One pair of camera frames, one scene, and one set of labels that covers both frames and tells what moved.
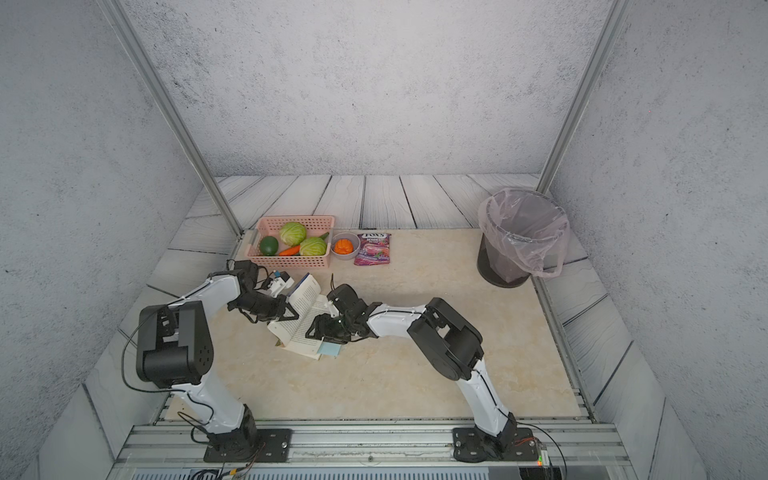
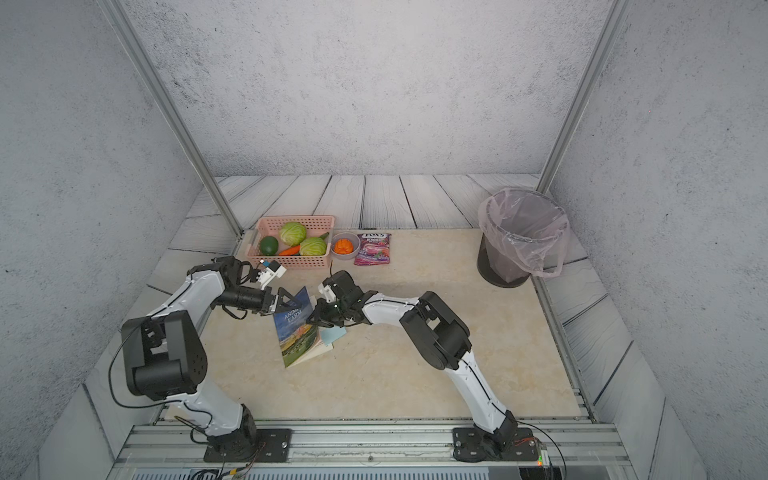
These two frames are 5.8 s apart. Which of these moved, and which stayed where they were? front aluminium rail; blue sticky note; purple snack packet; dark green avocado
Moved: blue sticky note
Stayed: dark green avocado; front aluminium rail; purple snack packet
